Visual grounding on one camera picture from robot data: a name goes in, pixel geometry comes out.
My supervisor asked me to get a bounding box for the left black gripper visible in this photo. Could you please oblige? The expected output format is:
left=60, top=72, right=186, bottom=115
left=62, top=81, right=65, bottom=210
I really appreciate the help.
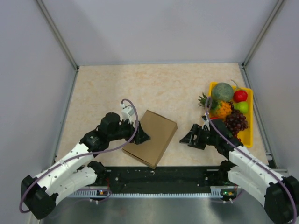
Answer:
left=108, top=117, right=150, bottom=144

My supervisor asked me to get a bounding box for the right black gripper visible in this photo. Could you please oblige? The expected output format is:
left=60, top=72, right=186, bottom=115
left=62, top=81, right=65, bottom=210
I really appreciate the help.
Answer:
left=180, top=124, right=218, bottom=150

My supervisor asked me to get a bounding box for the brown cardboard box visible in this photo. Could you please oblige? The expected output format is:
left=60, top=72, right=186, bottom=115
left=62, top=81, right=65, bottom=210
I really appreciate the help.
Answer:
left=123, top=110, right=178, bottom=169

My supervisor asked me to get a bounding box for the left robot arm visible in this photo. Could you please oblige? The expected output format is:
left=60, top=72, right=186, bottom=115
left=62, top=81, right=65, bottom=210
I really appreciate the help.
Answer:
left=19, top=106, right=150, bottom=220

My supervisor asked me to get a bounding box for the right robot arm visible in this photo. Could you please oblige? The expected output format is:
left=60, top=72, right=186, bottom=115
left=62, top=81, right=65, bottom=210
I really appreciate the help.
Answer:
left=179, top=119, right=299, bottom=224

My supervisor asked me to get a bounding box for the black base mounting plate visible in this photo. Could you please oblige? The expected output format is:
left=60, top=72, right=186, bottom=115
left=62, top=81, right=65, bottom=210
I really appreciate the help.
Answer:
left=92, top=166, right=234, bottom=195

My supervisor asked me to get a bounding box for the toy pineapple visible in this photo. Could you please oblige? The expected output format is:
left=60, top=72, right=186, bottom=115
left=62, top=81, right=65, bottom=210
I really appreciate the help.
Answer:
left=198, top=93, right=232, bottom=120

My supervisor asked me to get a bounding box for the dark purple grape bunch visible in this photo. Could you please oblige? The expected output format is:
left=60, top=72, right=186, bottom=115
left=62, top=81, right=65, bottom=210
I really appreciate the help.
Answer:
left=224, top=109, right=249, bottom=140

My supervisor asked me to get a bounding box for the yellow plastic fruit tray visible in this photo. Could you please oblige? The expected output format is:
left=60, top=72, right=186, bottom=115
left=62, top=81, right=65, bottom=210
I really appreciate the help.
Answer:
left=208, top=82, right=254, bottom=147

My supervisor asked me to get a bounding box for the green netted melon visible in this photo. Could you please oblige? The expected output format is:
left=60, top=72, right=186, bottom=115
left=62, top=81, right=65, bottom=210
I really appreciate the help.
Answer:
left=211, top=83, right=234, bottom=101

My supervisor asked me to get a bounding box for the green apple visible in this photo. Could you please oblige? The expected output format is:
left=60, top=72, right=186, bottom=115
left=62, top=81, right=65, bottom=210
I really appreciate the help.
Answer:
left=234, top=101, right=249, bottom=113

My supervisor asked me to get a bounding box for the red apple at back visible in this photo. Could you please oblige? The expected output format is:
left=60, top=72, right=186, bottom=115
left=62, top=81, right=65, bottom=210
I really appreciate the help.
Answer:
left=233, top=90, right=248, bottom=103

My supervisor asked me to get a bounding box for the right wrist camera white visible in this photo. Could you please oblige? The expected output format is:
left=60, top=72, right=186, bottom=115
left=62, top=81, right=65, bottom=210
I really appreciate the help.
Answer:
left=202, top=113, right=210, bottom=131

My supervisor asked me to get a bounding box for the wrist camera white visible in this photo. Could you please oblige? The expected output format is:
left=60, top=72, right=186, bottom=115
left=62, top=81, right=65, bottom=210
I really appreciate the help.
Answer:
left=120, top=104, right=135, bottom=124
left=202, top=113, right=210, bottom=131

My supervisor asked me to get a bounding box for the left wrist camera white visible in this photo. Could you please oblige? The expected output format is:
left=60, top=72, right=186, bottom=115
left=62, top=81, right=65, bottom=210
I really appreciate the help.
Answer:
left=120, top=104, right=135, bottom=124

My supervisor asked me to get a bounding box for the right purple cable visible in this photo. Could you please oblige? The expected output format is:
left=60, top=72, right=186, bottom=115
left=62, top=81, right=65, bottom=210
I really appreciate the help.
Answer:
left=205, top=97, right=297, bottom=222

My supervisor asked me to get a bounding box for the purple cable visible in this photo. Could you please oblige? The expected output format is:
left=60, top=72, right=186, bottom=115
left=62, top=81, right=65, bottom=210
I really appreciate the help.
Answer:
left=205, top=97, right=297, bottom=222
left=19, top=98, right=140, bottom=213

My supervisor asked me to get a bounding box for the aluminium frame rail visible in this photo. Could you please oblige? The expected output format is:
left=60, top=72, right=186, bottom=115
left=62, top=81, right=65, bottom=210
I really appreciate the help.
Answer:
left=37, top=169, right=294, bottom=201

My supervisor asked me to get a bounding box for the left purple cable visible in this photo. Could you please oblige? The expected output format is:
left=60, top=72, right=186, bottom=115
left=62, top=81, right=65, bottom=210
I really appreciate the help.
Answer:
left=19, top=98, right=140, bottom=213

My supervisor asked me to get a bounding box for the left aluminium corner post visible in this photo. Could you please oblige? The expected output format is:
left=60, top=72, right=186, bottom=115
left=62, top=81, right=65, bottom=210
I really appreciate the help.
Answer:
left=34, top=0, right=79, bottom=72

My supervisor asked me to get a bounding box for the aluminium corner post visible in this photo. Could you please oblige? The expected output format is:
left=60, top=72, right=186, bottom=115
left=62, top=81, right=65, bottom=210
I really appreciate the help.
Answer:
left=34, top=0, right=79, bottom=72
left=241, top=0, right=286, bottom=69

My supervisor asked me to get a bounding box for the right aluminium corner post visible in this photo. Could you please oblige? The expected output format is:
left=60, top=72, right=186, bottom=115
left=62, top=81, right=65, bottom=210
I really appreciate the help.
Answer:
left=241, top=0, right=286, bottom=69

